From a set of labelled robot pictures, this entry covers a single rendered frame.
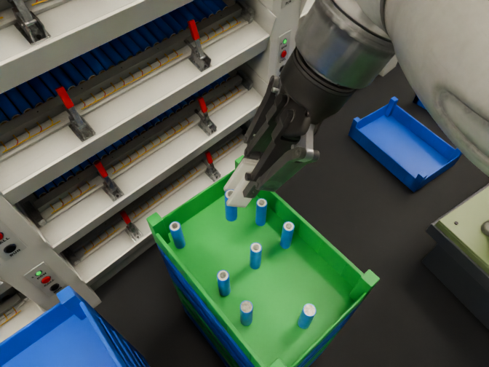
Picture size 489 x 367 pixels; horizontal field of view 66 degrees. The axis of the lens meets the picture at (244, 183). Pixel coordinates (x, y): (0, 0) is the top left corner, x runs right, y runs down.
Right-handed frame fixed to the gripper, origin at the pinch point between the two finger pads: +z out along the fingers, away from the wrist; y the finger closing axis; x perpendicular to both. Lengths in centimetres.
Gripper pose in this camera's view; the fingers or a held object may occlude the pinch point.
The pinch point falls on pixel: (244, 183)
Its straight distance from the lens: 51.9
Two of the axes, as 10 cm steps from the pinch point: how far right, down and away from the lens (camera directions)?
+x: -8.9, -1.2, -4.4
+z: -4.2, 5.9, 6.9
